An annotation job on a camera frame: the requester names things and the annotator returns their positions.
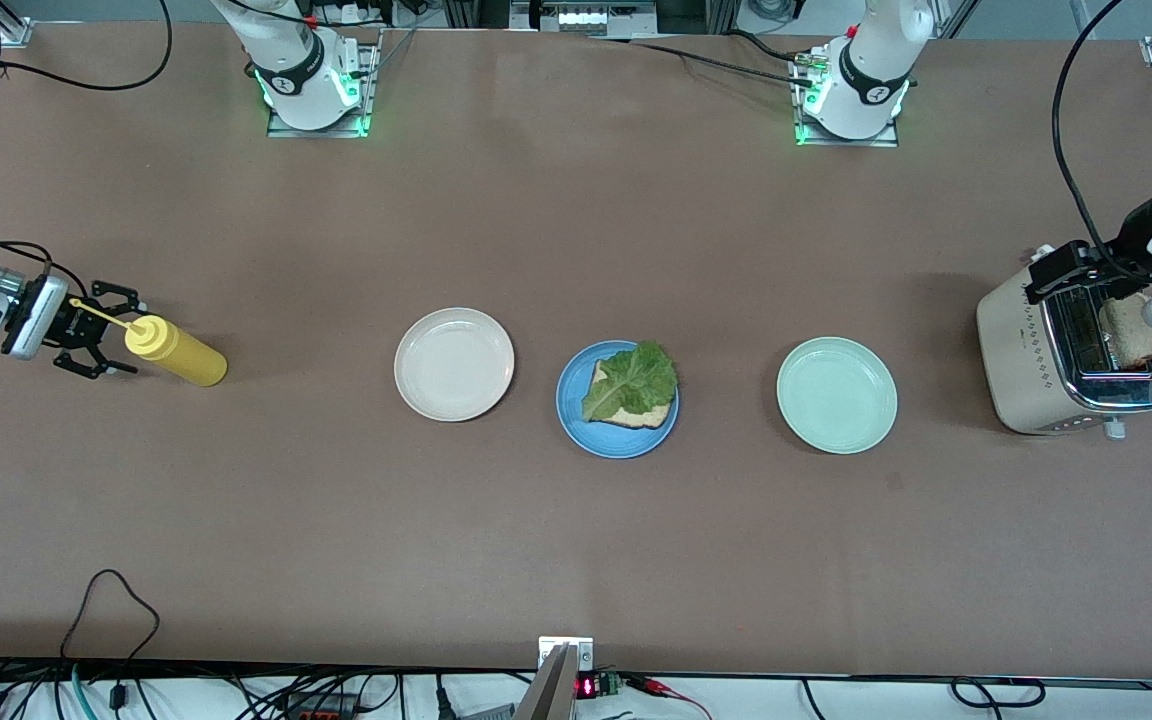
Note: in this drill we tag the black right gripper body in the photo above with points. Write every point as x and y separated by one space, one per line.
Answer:
65 325

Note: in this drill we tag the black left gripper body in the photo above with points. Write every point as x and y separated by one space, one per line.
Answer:
1135 232

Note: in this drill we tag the toast slice with light crust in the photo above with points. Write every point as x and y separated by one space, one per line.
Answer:
1131 345

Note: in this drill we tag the yellow squeeze bottle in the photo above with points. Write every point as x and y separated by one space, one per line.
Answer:
181 352

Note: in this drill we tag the toast slice with dark crust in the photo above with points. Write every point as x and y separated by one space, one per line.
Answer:
651 416

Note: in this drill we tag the green lettuce leaf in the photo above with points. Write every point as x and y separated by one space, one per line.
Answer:
631 380

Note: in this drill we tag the mint green round plate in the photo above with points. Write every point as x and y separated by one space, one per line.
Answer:
836 395

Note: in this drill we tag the cream round plate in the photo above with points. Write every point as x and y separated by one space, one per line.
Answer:
454 365

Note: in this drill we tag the blue round plate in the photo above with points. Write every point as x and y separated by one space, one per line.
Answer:
606 440

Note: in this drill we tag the beige chrome toaster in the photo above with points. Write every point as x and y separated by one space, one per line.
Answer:
1021 360

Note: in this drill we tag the black device with white lights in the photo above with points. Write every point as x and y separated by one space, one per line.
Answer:
584 17

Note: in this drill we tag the red digit display module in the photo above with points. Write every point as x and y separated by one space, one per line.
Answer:
596 686

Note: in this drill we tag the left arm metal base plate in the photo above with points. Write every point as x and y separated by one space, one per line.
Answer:
851 143

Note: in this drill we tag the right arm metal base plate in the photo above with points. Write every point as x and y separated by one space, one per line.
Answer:
368 95

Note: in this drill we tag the silver camera mount bracket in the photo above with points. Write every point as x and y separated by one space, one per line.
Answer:
564 675

